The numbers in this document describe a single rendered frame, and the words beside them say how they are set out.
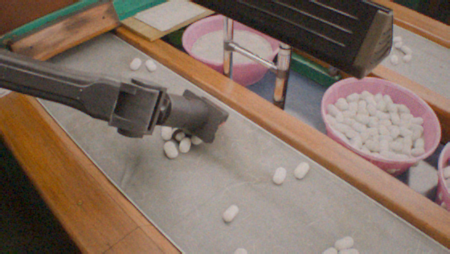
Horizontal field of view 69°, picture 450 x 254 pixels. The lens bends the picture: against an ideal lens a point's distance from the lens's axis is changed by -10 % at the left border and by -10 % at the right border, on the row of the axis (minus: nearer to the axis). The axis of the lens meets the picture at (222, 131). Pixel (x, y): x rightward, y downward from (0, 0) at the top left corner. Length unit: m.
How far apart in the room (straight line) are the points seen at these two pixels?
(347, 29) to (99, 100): 0.34
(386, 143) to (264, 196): 0.29
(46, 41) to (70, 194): 0.45
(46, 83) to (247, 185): 0.37
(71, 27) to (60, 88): 0.48
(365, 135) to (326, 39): 0.41
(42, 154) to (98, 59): 0.37
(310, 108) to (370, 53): 0.55
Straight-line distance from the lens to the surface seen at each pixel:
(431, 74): 1.07
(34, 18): 1.00
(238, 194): 0.64
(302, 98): 0.95
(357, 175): 0.68
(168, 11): 1.12
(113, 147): 0.74
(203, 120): 0.65
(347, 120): 0.81
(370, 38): 0.39
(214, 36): 1.07
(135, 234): 0.58
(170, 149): 0.69
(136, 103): 0.53
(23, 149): 0.78
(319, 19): 0.41
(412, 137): 0.84
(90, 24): 1.01
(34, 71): 0.52
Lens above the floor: 1.26
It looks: 44 degrees down
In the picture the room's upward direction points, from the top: straight up
